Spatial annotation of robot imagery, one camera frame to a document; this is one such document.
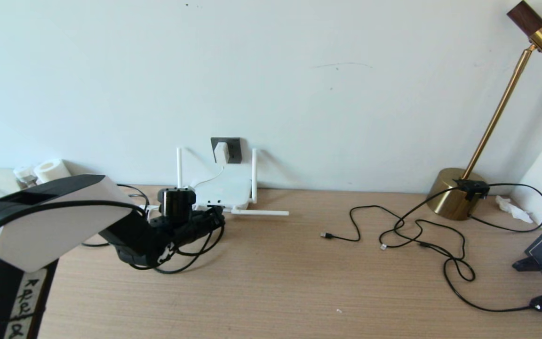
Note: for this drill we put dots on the small clear plastic jar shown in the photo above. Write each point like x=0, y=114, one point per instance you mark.
x=25, y=174

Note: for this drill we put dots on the white toilet paper roll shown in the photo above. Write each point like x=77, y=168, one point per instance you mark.
x=51, y=169

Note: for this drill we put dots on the black plastic clip stand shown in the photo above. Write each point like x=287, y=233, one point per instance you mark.
x=526, y=263

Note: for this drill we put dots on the white wifi router with antennas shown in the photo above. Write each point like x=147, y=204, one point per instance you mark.
x=226, y=188

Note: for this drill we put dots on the white power adapter block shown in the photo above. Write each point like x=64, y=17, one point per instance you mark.
x=221, y=153

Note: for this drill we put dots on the grey wall power socket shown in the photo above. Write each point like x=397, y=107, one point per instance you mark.
x=235, y=150

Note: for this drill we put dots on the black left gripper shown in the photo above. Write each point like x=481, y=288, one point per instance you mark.
x=191, y=230

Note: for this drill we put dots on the brass desk lamp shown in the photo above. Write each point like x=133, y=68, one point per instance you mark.
x=457, y=197

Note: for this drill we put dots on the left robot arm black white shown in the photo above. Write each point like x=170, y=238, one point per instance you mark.
x=50, y=221

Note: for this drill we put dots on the crumpled white tissue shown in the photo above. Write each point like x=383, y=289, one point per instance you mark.
x=512, y=208

